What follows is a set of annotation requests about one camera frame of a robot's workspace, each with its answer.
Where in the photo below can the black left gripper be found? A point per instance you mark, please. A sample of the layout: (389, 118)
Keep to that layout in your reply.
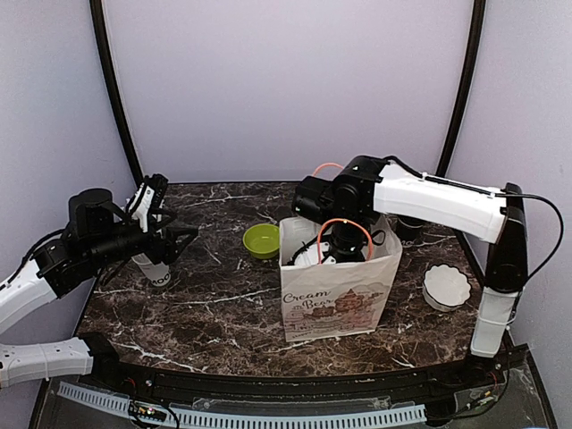
(168, 253)

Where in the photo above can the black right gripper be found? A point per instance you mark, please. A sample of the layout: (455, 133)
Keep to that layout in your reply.
(361, 257)

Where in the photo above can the white paper takeout bag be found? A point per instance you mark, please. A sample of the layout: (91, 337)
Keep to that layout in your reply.
(323, 299)

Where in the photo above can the black paper coffee cup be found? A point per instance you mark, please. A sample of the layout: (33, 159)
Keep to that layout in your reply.
(409, 230)

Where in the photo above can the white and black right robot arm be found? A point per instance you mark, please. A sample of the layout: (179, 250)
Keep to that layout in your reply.
(368, 186)

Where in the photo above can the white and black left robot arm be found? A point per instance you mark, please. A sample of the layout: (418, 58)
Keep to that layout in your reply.
(99, 233)

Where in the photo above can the white paper cup holding straws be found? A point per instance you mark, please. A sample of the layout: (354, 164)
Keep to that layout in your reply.
(158, 274)

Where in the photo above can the lime green plastic bowl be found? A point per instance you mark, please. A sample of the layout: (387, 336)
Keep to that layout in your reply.
(262, 241)

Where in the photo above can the white scalloped ceramic bowl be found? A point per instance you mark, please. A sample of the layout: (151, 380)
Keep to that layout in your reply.
(445, 288)

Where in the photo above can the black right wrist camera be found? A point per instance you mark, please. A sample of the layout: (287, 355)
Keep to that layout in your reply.
(313, 199)

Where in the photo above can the grey slotted cable duct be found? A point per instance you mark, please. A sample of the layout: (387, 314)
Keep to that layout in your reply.
(206, 413)

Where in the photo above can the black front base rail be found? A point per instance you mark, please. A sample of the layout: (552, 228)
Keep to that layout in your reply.
(506, 393)

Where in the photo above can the black left frame post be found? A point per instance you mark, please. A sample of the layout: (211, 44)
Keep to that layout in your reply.
(112, 88)

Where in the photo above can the black frame post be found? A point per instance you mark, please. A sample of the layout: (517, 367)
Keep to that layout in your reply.
(464, 86)
(112, 88)

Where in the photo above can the black right frame post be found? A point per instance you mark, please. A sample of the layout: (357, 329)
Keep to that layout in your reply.
(464, 86)

